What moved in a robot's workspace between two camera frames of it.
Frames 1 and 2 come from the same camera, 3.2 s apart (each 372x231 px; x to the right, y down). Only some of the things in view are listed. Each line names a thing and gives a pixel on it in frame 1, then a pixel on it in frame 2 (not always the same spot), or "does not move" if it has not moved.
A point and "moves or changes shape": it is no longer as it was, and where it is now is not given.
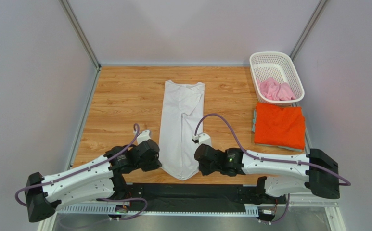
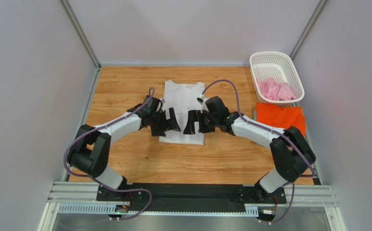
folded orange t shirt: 275,125 does not move
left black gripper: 156,163 -> 167,125
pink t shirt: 272,89 does not move
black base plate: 194,197 does not move
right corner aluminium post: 307,30 does not move
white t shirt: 181,128 moves or changes shape
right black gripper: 202,158 -> 200,121
